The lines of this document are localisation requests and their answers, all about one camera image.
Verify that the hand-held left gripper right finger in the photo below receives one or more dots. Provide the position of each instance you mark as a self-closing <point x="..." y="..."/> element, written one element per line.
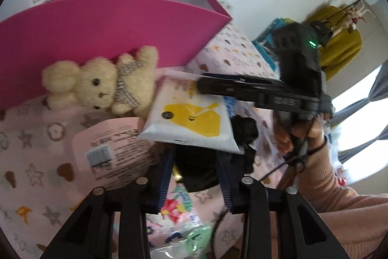
<point x="226" y="186"/>

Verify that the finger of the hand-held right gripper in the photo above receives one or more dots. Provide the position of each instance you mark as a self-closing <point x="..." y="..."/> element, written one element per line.
<point x="242" y="79"/>
<point x="230" y="92"/>

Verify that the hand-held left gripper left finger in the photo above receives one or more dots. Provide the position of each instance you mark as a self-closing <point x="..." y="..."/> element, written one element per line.
<point x="164" y="183"/>

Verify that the black cloth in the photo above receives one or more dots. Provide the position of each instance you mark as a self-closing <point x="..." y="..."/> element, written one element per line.
<point x="197" y="168"/>

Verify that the white yellow wipes packet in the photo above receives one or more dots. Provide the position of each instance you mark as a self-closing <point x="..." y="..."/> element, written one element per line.
<point x="188" y="122"/>

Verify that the pink packet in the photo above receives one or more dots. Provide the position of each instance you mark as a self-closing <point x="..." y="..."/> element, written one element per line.
<point x="112" y="149"/>

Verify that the cream teddy bear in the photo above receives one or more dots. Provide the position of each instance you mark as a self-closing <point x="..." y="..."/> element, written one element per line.
<point x="97" y="83"/>

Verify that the pink cardboard box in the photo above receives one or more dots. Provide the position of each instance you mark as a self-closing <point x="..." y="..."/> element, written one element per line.
<point x="91" y="31"/>

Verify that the person's right forearm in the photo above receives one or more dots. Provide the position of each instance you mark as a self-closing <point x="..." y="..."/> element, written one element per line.
<point x="342" y="210"/>

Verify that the person's right hand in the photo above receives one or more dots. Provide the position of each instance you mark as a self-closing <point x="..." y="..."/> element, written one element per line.
<point x="312" y="133"/>

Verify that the colourful flower booklet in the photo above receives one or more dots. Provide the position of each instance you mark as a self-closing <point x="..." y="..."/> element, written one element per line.
<point x="178" y="210"/>

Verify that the blue bag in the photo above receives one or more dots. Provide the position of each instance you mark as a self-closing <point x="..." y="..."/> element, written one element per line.
<point x="266" y="49"/>

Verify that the yellow garment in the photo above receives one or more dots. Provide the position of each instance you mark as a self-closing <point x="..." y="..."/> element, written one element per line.
<point x="342" y="46"/>

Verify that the grey curtain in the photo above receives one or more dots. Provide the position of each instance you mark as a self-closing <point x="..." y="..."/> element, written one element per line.
<point x="354" y="107"/>

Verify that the coat rack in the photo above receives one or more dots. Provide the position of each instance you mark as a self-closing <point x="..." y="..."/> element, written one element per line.
<point x="356" y="14"/>

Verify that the pink printed blanket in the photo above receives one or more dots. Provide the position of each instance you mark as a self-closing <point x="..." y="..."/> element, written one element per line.
<point x="33" y="174"/>

